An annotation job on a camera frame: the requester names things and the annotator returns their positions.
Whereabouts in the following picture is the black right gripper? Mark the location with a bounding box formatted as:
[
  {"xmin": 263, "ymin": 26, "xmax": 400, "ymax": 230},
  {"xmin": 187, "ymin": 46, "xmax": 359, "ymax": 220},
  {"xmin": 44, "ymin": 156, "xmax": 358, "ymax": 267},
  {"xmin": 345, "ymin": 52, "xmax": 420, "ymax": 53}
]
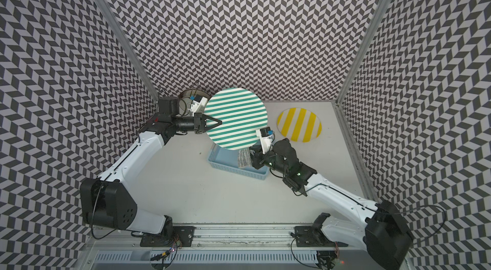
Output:
[{"xmin": 244, "ymin": 144, "xmax": 288, "ymax": 175}]

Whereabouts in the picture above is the yellow striped round plate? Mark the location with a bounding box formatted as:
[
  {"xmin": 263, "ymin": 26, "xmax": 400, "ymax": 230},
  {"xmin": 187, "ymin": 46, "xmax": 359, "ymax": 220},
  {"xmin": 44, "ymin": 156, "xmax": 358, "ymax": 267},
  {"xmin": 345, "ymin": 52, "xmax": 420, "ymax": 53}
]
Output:
[{"xmin": 276, "ymin": 108, "xmax": 323, "ymax": 143}]

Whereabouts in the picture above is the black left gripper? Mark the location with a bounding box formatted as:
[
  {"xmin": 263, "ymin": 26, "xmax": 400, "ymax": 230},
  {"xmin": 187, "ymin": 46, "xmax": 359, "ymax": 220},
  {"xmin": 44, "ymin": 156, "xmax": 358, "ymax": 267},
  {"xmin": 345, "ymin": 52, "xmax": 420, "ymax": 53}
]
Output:
[{"xmin": 173, "ymin": 113, "xmax": 222, "ymax": 134}]

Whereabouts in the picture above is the grey striped fluffy cloth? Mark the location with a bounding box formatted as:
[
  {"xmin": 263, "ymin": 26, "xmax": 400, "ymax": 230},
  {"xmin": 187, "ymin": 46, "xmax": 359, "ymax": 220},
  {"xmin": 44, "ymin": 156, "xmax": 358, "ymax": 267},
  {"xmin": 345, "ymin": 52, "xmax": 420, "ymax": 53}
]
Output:
[{"xmin": 238, "ymin": 149, "xmax": 253, "ymax": 168}]

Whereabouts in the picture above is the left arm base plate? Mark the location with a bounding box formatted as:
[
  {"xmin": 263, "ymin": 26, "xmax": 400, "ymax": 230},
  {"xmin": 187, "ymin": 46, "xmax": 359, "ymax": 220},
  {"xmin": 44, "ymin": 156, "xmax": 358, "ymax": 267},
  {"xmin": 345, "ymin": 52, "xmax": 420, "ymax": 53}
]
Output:
[{"xmin": 140, "ymin": 225, "xmax": 196, "ymax": 248}]

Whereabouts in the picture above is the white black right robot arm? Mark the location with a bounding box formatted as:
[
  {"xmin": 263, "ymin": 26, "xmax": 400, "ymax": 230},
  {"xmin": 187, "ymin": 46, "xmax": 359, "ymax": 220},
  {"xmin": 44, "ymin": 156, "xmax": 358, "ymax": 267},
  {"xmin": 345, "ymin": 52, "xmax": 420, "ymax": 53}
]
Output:
[{"xmin": 249, "ymin": 138, "xmax": 414, "ymax": 269}]

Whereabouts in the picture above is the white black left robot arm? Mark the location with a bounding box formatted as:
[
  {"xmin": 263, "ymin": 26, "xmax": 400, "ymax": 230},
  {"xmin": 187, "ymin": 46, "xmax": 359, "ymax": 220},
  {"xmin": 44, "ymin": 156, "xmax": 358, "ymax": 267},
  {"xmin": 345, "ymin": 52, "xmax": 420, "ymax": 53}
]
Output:
[{"xmin": 79, "ymin": 96, "xmax": 222, "ymax": 237}]

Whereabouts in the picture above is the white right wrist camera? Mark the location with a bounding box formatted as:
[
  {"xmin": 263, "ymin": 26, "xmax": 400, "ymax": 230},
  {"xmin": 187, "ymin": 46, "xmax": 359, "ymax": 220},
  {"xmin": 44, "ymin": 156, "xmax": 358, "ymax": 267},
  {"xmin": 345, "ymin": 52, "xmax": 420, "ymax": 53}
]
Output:
[{"xmin": 256, "ymin": 126, "xmax": 274, "ymax": 154}]

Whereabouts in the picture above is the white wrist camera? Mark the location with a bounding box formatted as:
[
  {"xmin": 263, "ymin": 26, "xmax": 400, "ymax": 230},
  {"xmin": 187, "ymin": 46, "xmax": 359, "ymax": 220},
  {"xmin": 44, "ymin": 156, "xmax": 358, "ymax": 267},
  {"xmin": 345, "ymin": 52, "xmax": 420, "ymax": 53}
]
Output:
[
  {"xmin": 256, "ymin": 126, "xmax": 274, "ymax": 154},
  {"xmin": 189, "ymin": 96, "xmax": 209, "ymax": 115}
]

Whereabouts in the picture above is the green striped round plate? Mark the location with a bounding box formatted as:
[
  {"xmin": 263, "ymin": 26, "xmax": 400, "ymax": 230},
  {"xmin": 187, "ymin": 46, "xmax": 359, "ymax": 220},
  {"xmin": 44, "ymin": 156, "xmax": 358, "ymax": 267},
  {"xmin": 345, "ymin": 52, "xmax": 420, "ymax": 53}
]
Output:
[{"xmin": 204, "ymin": 88, "xmax": 268, "ymax": 151}]

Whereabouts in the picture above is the aluminium corner post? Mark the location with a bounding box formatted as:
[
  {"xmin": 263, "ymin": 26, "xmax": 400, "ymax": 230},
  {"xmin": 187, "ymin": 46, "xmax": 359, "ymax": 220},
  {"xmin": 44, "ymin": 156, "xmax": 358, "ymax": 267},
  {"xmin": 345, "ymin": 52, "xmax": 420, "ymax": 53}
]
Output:
[
  {"xmin": 336, "ymin": 0, "xmax": 391, "ymax": 105},
  {"xmin": 94, "ymin": 0, "xmax": 159, "ymax": 102}
]

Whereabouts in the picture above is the aluminium front rail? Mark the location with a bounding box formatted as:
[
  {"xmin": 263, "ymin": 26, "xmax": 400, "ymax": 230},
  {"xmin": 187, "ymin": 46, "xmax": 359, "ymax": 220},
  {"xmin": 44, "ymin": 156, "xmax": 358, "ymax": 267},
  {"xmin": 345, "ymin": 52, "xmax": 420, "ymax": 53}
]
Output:
[{"xmin": 82, "ymin": 223, "xmax": 407, "ymax": 252}]

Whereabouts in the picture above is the aluminium corner post right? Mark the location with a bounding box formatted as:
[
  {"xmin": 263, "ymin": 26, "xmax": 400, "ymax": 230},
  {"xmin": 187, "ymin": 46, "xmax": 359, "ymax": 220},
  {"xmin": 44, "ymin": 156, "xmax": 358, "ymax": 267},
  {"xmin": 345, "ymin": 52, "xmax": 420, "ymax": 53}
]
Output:
[{"xmin": 336, "ymin": 0, "xmax": 391, "ymax": 105}]

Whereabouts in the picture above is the light blue plastic basket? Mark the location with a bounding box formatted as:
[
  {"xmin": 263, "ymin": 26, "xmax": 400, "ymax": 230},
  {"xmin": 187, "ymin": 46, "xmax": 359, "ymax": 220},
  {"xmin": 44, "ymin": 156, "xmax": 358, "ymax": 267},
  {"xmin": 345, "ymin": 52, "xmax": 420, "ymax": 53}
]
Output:
[{"xmin": 208, "ymin": 144, "xmax": 270, "ymax": 181}]

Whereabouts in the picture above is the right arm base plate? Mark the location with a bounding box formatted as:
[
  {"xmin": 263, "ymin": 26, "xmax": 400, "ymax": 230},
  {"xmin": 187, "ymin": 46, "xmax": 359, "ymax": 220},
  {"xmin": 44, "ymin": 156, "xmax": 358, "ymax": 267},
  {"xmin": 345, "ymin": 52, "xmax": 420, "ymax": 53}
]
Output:
[{"xmin": 290, "ymin": 226, "xmax": 336, "ymax": 248}]

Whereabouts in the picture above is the silver metal plate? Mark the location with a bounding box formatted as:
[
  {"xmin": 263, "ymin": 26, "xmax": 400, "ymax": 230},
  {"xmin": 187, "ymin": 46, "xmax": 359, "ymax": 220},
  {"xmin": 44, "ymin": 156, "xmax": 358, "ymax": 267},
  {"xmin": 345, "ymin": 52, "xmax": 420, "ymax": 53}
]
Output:
[{"xmin": 178, "ymin": 88, "xmax": 212, "ymax": 108}]

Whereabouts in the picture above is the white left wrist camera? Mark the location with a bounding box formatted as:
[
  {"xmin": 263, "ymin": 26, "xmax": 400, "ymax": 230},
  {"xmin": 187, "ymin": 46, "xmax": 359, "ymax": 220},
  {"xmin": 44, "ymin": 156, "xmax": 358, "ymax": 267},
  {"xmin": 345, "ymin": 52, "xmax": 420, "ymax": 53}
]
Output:
[{"xmin": 189, "ymin": 96, "xmax": 209, "ymax": 115}]

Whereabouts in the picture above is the aluminium corner post left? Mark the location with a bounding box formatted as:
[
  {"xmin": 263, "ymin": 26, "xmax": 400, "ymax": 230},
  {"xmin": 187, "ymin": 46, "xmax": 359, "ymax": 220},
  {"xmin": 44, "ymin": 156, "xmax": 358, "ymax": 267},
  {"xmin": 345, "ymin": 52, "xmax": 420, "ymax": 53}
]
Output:
[{"xmin": 94, "ymin": 0, "xmax": 159, "ymax": 102}]

